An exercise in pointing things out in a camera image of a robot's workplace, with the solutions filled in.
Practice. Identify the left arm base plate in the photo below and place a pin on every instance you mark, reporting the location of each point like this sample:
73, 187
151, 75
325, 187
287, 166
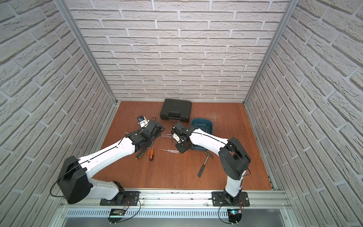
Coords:
122, 199

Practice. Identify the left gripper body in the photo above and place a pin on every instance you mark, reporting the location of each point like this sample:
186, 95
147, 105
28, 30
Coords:
154, 129

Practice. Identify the orange black curved screwdriver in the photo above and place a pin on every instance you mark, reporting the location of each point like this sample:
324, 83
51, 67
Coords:
167, 135

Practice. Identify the left controller board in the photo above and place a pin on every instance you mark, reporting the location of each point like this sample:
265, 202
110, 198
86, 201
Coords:
117, 212

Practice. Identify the clear handle screwdriver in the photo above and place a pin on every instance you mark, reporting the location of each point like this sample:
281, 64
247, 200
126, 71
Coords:
170, 150

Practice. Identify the teal storage box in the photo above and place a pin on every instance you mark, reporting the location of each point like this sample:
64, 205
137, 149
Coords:
205, 125

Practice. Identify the orange slim screwdriver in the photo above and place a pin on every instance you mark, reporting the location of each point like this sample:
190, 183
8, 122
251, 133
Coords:
151, 156

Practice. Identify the black yellow screwdriver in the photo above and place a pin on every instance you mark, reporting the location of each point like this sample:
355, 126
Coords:
141, 153

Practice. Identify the claw hammer black handle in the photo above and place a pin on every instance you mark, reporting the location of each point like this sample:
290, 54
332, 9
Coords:
204, 164

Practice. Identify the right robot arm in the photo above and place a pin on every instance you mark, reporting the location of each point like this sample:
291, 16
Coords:
233, 156

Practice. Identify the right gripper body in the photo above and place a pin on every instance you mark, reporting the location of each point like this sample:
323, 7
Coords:
181, 143

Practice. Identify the controller board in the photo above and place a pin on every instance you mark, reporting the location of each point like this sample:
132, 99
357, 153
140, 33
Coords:
117, 212
234, 213

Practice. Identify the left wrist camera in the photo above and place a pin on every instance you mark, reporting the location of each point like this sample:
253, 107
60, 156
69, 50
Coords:
142, 121

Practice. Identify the right controller board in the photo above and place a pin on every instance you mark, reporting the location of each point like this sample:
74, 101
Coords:
234, 213

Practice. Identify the black plastic tool case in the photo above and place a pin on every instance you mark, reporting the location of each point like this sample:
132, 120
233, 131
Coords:
176, 109

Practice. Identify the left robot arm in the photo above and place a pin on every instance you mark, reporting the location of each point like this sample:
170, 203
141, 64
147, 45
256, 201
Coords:
76, 180

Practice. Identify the aluminium frame rail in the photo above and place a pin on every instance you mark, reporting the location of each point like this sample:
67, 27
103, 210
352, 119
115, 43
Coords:
205, 199

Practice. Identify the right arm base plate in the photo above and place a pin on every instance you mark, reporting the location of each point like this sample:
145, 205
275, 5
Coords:
230, 199

